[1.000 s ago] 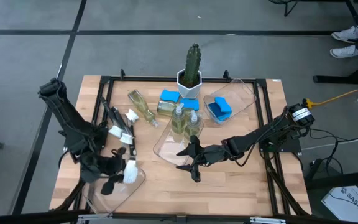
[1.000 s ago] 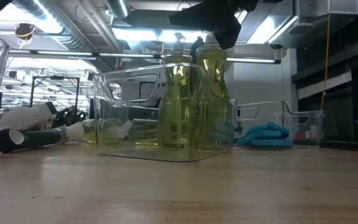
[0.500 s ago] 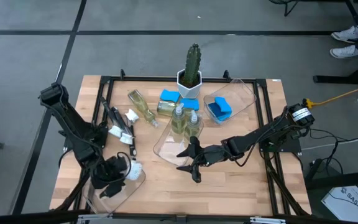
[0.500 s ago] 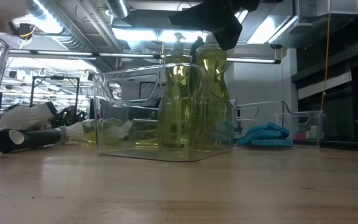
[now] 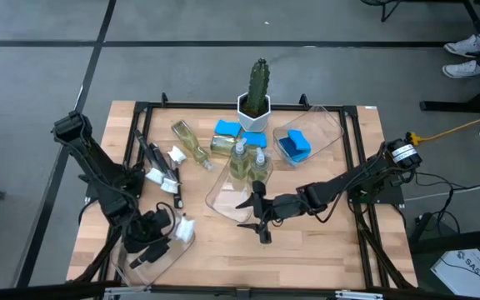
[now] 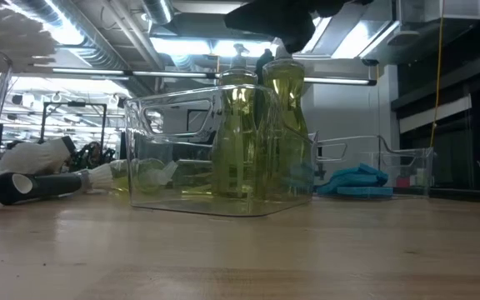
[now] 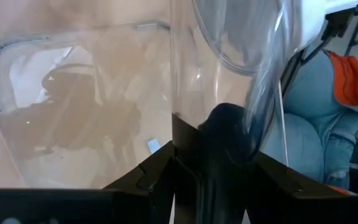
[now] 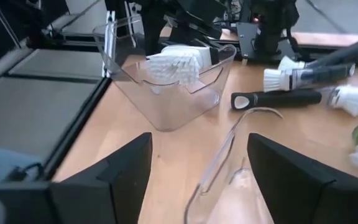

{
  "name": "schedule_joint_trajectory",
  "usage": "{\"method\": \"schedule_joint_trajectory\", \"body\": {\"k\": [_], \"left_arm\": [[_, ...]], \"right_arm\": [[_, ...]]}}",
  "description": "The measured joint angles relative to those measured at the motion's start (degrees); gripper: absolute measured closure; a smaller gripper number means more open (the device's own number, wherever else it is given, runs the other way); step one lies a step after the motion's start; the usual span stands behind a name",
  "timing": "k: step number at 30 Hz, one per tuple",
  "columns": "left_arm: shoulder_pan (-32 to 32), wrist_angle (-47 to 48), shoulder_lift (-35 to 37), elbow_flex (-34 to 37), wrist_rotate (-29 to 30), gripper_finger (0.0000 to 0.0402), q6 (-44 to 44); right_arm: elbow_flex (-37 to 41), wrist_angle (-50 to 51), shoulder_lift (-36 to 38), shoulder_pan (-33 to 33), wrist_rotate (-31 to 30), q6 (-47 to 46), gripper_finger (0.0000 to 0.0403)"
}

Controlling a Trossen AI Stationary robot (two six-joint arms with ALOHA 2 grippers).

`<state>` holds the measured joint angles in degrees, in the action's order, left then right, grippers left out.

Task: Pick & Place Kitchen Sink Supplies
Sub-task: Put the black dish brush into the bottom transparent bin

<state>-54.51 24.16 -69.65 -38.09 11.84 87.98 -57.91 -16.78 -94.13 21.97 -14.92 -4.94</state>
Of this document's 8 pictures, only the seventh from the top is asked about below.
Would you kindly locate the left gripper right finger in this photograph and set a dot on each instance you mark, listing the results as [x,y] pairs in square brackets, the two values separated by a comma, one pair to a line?
[306,208]

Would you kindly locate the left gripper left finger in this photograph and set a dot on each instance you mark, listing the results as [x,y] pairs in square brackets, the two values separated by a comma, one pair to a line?
[73,207]

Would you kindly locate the clear plastic bin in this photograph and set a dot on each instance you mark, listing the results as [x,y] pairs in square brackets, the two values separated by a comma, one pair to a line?
[104,77]

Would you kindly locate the person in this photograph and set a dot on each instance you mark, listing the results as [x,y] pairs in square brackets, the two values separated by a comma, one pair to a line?
[306,102]

